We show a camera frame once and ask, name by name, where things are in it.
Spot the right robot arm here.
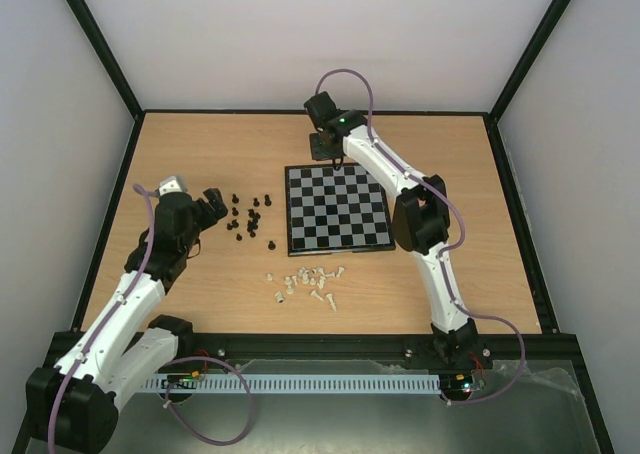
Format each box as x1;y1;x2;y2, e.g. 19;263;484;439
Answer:
304;91;478;366

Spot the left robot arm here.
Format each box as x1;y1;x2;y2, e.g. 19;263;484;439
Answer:
25;178;228;453

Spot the black grey chessboard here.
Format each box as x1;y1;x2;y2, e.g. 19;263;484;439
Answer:
284;163;396;257

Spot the clear plastic sheet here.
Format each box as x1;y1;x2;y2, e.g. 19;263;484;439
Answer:
491;360;584;402

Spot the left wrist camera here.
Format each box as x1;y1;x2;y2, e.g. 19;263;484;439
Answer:
157;175;188;197

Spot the light blue cable duct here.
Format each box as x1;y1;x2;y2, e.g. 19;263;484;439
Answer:
171;373;441;395

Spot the black aluminium frame rail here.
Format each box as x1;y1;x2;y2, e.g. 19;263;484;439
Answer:
49;331;581;363

